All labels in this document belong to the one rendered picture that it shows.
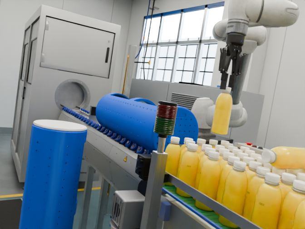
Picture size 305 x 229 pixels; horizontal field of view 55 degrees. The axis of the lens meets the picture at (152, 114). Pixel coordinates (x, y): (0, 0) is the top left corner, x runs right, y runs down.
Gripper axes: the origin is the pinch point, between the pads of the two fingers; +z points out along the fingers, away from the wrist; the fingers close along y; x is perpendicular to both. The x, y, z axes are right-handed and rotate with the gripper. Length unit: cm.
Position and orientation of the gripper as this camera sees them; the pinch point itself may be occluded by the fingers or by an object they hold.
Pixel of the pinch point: (228, 82)
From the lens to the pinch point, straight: 133.2
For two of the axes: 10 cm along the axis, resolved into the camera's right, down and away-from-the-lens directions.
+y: -8.6, -1.0, -5.0
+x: 4.8, 1.4, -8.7
